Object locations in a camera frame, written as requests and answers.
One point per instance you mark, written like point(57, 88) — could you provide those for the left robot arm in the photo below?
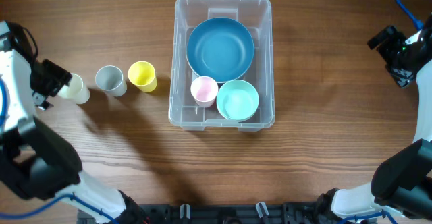
point(36, 162)

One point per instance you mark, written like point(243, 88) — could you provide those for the clear plastic storage container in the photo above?
point(256, 15)

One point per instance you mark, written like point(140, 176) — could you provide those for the grey cup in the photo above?
point(110, 80)

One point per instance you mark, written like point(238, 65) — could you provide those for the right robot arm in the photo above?
point(401, 185)

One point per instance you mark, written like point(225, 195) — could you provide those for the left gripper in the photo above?
point(63, 77)

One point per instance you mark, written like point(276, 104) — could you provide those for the cream cup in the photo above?
point(76, 91)

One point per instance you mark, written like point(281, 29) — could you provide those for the pink cup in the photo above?
point(204, 90)

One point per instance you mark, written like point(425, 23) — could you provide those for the yellow cup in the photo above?
point(142, 74)

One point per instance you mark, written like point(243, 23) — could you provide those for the mint green small bowl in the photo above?
point(237, 100)

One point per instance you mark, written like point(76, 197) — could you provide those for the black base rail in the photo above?
point(289, 212)

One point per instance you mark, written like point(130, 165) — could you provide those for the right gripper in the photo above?
point(403, 77)

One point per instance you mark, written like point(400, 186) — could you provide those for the dark blue bowl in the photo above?
point(220, 48)

